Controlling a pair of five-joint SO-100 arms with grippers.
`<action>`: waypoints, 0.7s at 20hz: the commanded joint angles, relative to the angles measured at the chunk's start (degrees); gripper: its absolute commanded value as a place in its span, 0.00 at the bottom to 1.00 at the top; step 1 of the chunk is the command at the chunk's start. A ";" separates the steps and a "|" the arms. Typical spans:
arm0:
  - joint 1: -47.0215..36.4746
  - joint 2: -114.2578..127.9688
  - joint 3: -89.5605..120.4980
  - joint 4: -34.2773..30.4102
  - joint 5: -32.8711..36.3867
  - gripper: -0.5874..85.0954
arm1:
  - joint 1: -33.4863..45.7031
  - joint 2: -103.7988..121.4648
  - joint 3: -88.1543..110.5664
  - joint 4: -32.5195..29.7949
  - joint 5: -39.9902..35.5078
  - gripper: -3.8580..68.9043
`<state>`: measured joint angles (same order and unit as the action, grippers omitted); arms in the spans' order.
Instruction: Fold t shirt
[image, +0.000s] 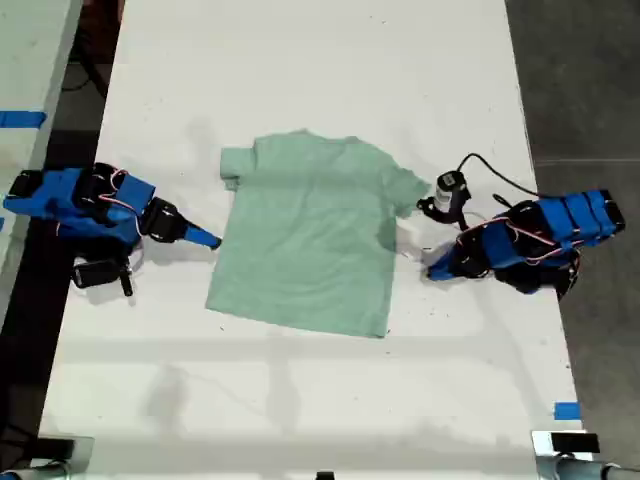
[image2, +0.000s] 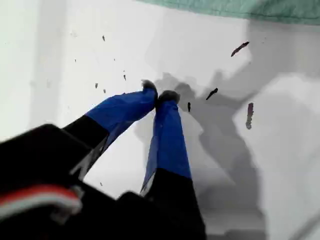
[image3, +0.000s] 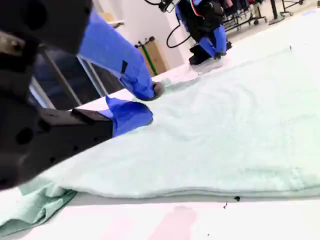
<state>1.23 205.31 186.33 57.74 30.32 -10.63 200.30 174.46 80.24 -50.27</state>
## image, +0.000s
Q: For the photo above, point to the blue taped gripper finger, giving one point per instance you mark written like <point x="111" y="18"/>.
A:
<point x="197" y="240"/>
<point x="445" y="272"/>
<point x="200" y="231"/>
<point x="446" y="257"/>

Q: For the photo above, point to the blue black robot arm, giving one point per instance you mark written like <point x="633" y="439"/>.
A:
<point x="575" y="215"/>
<point x="60" y="200"/>

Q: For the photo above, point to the pale green T-shirt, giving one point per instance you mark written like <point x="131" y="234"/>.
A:
<point x="310" y="235"/>

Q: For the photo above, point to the blue tape strip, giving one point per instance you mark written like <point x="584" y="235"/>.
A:
<point x="22" y="119"/>
<point x="566" y="410"/>

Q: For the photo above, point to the silver black clamp box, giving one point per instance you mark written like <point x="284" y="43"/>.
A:
<point x="572" y="442"/>
<point x="65" y="447"/>

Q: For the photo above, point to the white side table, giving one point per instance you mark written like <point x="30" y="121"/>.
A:
<point x="30" y="60"/>

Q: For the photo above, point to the small black box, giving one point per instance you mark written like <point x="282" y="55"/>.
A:
<point x="325" y="475"/>

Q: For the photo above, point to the black camera stalk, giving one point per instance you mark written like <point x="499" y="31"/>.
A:
<point x="127" y="280"/>
<point x="440" y="215"/>

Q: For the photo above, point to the black camera box white label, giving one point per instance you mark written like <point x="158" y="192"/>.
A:
<point x="450" y="187"/>

